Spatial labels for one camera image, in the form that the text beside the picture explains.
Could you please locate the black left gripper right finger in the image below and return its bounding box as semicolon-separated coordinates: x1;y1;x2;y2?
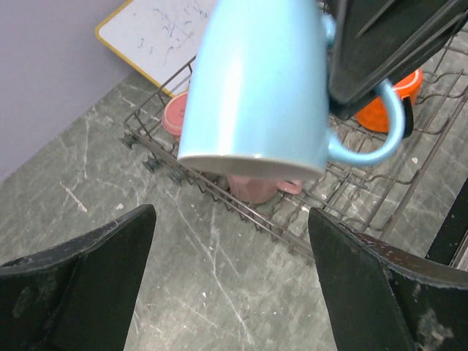
308;208;467;350

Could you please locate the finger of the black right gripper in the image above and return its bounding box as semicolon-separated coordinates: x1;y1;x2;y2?
327;0;467;120

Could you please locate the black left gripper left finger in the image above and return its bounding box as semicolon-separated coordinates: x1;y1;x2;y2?
1;205;156;350

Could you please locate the orange mug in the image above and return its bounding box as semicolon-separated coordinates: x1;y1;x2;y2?
355;67;424;134

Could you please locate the light blue mug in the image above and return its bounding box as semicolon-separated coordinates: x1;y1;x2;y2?
178;1;405;181

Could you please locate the pink faceted mug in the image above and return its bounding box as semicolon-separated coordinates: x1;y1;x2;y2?
227;175;303;205

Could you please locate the pink patterned mug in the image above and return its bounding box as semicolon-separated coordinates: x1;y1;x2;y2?
162;91;188;142

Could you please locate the yellow framed whiteboard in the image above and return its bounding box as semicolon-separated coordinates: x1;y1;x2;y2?
95;0;216;96

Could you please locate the grey wire dish rack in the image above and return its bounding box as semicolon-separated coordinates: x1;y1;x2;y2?
121;29;467;262

